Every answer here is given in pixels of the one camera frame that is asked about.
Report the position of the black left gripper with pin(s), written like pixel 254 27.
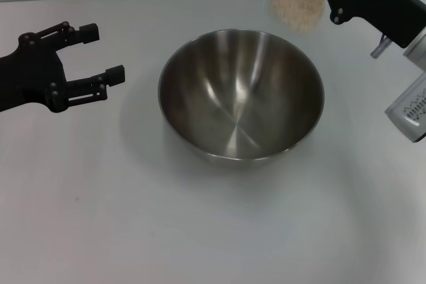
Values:
pixel 30 74

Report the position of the large stainless steel bowl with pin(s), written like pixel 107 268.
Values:
pixel 239 104

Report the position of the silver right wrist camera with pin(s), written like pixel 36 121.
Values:
pixel 409 114

